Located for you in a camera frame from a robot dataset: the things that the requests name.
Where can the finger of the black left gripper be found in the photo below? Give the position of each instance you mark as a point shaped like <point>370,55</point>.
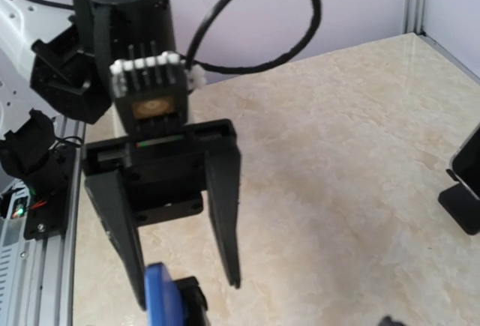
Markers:
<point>108,196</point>
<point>222,174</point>

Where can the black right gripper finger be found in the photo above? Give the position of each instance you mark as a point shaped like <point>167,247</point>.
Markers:
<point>389,321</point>

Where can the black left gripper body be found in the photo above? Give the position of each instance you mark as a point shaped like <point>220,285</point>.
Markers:
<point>163,171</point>

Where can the black phone blue edge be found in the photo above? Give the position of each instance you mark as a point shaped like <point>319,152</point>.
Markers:
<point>164,304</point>

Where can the black round-base stand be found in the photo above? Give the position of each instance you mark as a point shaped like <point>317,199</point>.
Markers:
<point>195,305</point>

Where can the black folding phone stand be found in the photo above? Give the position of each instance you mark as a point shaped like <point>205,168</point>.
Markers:
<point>461,205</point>

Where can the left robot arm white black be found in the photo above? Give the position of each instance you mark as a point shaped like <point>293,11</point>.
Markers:
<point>85,57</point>

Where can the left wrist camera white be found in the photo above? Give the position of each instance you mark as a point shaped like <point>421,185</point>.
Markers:
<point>150,90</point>

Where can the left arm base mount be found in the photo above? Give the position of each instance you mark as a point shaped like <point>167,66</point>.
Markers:
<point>45,163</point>

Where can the aluminium front rail frame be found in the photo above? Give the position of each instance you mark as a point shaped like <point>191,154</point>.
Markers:
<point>37,277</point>

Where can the left aluminium corner post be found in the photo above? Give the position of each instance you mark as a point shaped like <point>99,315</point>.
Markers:
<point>416,0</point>

